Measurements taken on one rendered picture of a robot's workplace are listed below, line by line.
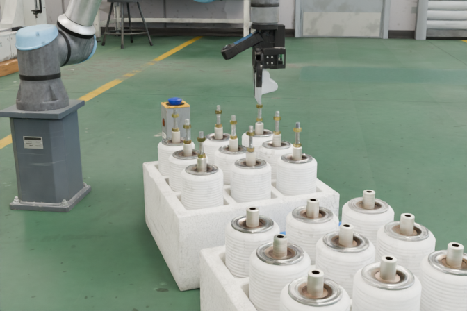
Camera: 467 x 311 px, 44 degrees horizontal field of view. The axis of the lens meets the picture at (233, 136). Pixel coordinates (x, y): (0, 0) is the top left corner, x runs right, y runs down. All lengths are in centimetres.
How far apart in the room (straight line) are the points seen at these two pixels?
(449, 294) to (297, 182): 54
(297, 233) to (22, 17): 422
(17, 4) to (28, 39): 327
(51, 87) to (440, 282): 121
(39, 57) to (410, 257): 115
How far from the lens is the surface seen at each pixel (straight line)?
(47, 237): 163
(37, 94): 172
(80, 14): 179
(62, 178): 177
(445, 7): 650
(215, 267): 103
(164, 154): 148
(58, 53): 175
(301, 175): 134
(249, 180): 129
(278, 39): 152
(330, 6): 642
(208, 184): 126
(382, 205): 112
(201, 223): 125
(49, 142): 173
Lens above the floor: 68
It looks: 16 degrees down
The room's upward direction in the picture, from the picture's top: straight up
